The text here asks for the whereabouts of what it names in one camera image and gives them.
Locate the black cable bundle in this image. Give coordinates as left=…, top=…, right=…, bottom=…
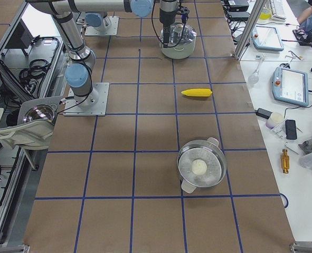
left=18, top=59, right=52, bottom=87

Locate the near teach pendant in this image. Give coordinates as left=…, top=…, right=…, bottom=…
left=271, top=67, right=309, bottom=107

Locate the white keyboard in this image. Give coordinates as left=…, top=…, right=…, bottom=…
left=269, top=0, right=286, bottom=21

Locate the white plastic chair frame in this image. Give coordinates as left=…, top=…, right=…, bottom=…
left=0, top=108, right=54, bottom=150

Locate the far teach pendant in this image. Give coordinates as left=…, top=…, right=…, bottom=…
left=252, top=25, right=284, bottom=52

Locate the black power adapter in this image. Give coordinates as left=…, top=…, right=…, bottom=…
left=255, top=108, right=272, bottom=119

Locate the black monitor on floor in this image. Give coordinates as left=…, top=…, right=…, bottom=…
left=5, top=19, right=33, bottom=56

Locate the aluminium frame post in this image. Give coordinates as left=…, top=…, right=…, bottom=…
left=233, top=0, right=266, bottom=60

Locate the yellow corn cob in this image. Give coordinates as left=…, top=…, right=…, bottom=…
left=181, top=88, right=213, bottom=98

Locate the black rectangular device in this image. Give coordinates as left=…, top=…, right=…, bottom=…
left=285, top=120, right=297, bottom=140

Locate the teach pendant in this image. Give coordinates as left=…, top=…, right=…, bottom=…
left=252, top=25, right=284, bottom=52
left=271, top=67, right=309, bottom=107

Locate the white steamed bun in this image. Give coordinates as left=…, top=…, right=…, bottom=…
left=191, top=159, right=207, bottom=176

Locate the steel steamer pot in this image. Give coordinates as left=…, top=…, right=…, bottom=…
left=177, top=137, right=227, bottom=193

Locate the white cream jar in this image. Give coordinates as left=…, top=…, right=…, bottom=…
left=266, top=112, right=284, bottom=129

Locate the gold brass fitting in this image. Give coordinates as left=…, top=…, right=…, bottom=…
left=280, top=149, right=290, bottom=174

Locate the steel bowl on tray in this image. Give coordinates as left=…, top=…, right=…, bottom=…
left=22, top=104, right=55, bottom=123

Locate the black power brick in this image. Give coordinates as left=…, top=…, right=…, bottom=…
left=228, top=12, right=250, bottom=22

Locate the white pot with steel interior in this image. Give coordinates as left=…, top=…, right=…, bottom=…
left=159, top=22, right=197, bottom=59

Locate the glass pot lid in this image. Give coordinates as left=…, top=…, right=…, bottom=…
left=168, top=22, right=196, bottom=47

